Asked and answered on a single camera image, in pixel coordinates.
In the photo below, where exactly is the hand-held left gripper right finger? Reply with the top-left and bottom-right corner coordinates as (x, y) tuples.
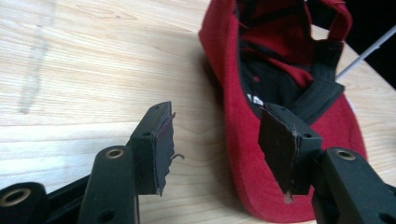
(257, 102), (323, 204)

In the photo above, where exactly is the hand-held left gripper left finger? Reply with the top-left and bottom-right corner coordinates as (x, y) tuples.
(126, 101), (185, 197)

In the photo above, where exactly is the red baseball cap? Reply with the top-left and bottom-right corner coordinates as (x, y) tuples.
(198, 0), (368, 224)

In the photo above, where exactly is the white rod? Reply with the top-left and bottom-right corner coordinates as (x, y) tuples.
(335, 24), (396, 82)

